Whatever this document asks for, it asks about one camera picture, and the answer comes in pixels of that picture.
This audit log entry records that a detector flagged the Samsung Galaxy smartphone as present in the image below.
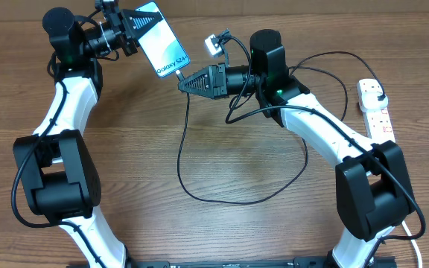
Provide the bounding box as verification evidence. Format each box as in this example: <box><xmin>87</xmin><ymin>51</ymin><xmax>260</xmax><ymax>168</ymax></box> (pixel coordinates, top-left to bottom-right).
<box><xmin>139</xmin><ymin>15</ymin><xmax>190</xmax><ymax>77</ymax></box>

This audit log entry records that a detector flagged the black charger cable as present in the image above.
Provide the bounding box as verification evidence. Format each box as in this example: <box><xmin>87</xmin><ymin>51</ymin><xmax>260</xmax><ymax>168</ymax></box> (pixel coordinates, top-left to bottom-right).
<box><xmin>175</xmin><ymin>51</ymin><xmax>387</xmax><ymax>205</ymax></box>

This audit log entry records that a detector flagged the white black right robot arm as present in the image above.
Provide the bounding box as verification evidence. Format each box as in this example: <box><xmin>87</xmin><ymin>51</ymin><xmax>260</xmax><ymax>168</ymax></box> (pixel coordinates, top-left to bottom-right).
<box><xmin>178</xmin><ymin>29</ymin><xmax>420</xmax><ymax>267</ymax></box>

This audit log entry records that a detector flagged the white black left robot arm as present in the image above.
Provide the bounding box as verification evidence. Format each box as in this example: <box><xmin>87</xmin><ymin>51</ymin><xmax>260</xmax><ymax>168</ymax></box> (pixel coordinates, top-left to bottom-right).
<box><xmin>13</xmin><ymin>1</ymin><xmax>162</xmax><ymax>267</ymax></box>

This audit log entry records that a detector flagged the white charger plug adapter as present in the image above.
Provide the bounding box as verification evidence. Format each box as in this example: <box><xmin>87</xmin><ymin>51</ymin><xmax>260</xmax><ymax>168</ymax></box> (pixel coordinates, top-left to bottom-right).
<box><xmin>359</xmin><ymin>92</ymin><xmax>389</xmax><ymax>112</ymax></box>

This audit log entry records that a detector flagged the white power strip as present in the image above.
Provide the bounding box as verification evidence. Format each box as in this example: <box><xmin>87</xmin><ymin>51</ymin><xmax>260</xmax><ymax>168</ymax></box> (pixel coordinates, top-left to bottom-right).
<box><xmin>357</xmin><ymin>79</ymin><xmax>395</xmax><ymax>144</ymax></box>

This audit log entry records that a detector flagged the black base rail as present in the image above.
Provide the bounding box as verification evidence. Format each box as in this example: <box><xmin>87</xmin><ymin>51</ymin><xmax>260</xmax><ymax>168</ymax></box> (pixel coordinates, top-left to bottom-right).
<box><xmin>65</xmin><ymin>255</ymin><xmax>398</xmax><ymax>268</ymax></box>

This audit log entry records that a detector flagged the white power strip cord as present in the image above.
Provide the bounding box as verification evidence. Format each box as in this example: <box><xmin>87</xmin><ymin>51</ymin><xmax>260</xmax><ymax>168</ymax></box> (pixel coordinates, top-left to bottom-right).
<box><xmin>400</xmin><ymin>219</ymin><xmax>423</xmax><ymax>268</ymax></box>

